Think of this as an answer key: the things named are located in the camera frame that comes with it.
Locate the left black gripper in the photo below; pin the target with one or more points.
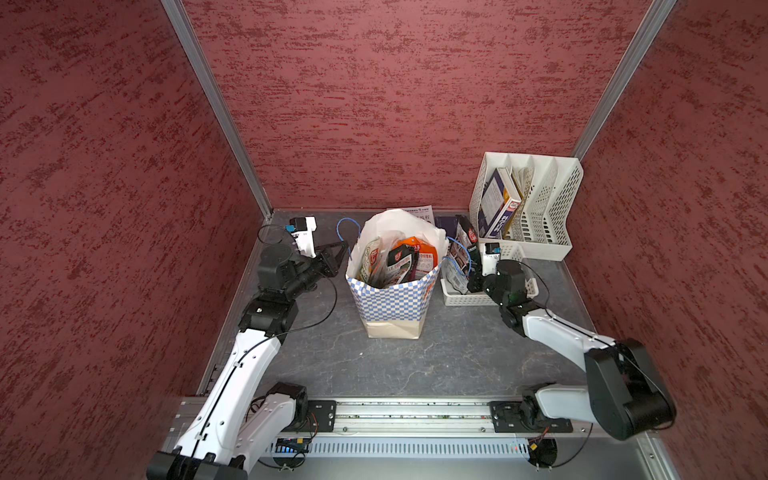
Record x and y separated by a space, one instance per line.
329 270

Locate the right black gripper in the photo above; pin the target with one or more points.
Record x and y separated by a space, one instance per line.
474 277

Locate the white green condiment packet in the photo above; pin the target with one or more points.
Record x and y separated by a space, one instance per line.
374 258

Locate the orange red condiment packet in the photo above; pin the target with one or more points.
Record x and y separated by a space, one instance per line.
427 256

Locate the black red condiment packet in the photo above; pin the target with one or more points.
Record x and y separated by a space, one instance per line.
399 265

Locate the blue checkered paper bag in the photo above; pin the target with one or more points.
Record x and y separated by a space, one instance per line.
397 312

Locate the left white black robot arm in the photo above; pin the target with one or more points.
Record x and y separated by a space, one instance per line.
227 438

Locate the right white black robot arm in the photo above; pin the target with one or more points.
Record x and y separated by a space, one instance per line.
624 393

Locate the white plastic basket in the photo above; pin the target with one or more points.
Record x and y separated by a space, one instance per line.
510 285

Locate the white file organizer rack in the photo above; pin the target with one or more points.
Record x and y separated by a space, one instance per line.
549 186

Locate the white printed booklet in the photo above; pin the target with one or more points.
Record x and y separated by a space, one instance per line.
424 213

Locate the blue white box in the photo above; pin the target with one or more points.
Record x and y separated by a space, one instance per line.
499 203

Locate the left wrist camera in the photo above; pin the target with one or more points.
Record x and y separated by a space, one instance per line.
302 229

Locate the aluminium mounting rail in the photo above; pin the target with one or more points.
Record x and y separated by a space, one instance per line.
409 417

